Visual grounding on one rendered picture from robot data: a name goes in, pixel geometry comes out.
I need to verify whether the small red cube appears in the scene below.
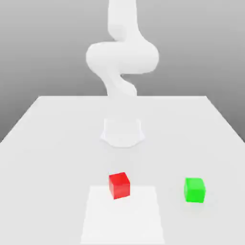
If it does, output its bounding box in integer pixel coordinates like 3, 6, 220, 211
108, 171, 131, 200

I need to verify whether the small green cube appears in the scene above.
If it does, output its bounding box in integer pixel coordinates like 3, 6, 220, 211
183, 177, 206, 203

